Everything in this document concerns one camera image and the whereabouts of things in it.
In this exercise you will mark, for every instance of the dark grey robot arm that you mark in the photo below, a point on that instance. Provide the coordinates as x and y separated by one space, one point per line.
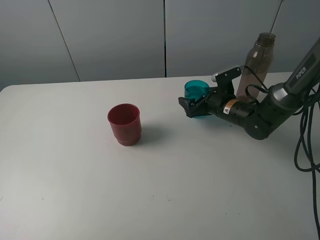
259 119

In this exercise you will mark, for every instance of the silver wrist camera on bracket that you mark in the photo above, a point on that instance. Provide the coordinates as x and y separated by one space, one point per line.
224 79

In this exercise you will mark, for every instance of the teal transparent plastic cup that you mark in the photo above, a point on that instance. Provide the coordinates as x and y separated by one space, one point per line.
195 89

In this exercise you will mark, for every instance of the red plastic cup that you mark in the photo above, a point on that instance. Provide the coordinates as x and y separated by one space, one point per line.
125 123

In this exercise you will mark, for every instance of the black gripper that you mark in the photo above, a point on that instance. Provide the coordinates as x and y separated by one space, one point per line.
223 106

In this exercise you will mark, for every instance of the smoky transparent water bottle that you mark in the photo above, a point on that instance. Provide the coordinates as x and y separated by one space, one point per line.
256 67

